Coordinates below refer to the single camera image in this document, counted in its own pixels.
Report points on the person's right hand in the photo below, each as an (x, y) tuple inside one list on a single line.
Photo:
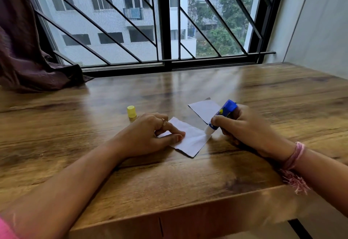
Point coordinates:
[(252, 132)]

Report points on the person's left hand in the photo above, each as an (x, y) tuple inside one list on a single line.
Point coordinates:
[(141, 135)]

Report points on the yellow glue stick cap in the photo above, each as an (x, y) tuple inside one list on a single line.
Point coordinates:
[(131, 112)]

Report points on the blue glue stick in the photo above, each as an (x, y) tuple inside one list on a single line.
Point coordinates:
[(227, 108)]

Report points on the white paper piece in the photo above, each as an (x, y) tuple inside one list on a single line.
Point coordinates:
[(204, 109), (193, 141)]

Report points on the person's left forearm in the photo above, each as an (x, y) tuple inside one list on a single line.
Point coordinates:
[(59, 192)]

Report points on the black table leg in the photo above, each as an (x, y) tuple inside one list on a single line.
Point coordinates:
[(300, 230)]

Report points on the green trees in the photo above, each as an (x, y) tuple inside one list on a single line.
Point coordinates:
[(233, 16)]

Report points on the white apartment building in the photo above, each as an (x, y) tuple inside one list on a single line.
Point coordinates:
[(108, 20)]

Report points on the black metal window grille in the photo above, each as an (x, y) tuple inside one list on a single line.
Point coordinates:
[(242, 7)]

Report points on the purple curtain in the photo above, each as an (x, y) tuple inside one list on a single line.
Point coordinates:
[(24, 51)]

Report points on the pink sleeve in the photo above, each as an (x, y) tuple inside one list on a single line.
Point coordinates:
[(5, 230)]

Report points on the black window frame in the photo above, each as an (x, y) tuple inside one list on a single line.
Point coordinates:
[(164, 16)]

